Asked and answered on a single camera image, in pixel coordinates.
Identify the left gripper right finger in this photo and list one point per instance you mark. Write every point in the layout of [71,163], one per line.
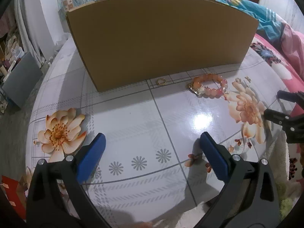
[249,196]

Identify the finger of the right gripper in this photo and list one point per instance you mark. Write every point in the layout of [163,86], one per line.
[296,97]
[292,126]

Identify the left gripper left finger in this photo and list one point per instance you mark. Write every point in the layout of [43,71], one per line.
[45,206]

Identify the red packet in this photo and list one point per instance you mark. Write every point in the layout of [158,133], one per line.
[16,195]

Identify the small gold earring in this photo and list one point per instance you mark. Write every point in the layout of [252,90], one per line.
[245,82]

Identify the blue patterned blanket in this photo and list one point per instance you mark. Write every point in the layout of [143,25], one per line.
[271,25]

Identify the gold hair clip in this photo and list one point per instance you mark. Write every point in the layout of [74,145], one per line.
[197,92]

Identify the grey flat panel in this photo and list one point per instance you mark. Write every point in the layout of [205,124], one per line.
[21,81]

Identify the brown cardboard box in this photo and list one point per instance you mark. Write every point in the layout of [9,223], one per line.
[125,41]

